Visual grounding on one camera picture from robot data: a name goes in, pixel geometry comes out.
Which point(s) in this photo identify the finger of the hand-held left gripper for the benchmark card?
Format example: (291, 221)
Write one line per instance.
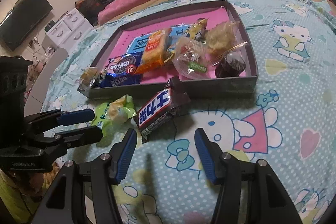
(81, 136)
(76, 117)

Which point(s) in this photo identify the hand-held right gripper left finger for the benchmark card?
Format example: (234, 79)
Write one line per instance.
(126, 158)

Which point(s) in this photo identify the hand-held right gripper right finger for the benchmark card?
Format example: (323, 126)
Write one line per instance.
(207, 158)

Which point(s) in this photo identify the light green snack packet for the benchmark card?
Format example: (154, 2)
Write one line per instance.
(115, 113)

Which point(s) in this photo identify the small clear-wrapped pastry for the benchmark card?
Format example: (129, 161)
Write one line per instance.
(88, 77)

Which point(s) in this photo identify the brown chocolate bar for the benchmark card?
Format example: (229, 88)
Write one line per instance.
(157, 111)

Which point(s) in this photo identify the dark blue snack packet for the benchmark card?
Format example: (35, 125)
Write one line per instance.
(120, 81)

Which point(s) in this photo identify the shallow grey cardboard box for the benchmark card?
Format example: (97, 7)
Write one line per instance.
(210, 88)

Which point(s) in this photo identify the blue round cookie packet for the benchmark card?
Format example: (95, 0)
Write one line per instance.
(123, 64)

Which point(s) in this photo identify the dark chocolate cake packet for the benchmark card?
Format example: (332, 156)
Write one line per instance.
(231, 65)

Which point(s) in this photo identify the orange cracker packet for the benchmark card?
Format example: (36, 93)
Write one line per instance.
(153, 50)

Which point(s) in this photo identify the clear green-label snack packet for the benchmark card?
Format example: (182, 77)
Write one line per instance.
(191, 56)

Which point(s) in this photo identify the clear flaky pastry packet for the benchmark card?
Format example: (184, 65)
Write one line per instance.
(220, 37)

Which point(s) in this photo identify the yellow snack packet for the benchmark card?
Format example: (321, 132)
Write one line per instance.
(195, 29)

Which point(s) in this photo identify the white chair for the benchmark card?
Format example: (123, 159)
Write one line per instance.
(44, 77)

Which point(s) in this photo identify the black television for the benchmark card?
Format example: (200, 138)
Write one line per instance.
(23, 22)

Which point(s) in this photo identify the white drawer chest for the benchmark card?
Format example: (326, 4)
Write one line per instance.
(68, 29)

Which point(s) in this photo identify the pile of dark bags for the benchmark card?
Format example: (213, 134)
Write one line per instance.
(94, 6)

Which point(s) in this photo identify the pink book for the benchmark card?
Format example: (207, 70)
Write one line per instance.
(189, 14)

